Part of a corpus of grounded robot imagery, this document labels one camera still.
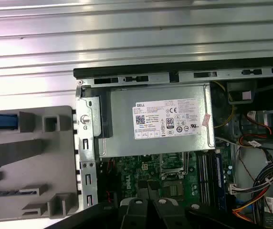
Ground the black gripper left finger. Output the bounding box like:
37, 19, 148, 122
55, 180, 152, 229

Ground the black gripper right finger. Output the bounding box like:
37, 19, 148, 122
152, 188, 256, 229

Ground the blue data wire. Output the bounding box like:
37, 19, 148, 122
235, 197, 273, 217

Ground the hard disk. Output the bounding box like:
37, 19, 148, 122
0, 112, 19, 131

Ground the metal socket cover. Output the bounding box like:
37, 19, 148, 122
159, 152, 190, 179

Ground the green motherboard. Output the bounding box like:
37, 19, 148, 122
98, 152, 237, 208

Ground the installed RAM stick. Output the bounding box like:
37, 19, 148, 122
213, 152, 226, 211

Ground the grey power supply unit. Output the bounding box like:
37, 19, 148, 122
98, 83, 216, 158

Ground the grey parts rack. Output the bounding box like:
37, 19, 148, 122
0, 104, 80, 223

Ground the loose RAM stick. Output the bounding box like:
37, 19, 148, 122
0, 187, 20, 197

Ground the black open PC case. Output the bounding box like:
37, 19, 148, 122
73, 56, 273, 229

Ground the orange and yellow wire bundle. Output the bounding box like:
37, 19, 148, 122
231, 200, 273, 224

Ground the black cable bundle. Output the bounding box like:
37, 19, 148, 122
252, 156, 273, 229

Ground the yellow power wire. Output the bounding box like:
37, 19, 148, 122
212, 81, 236, 131

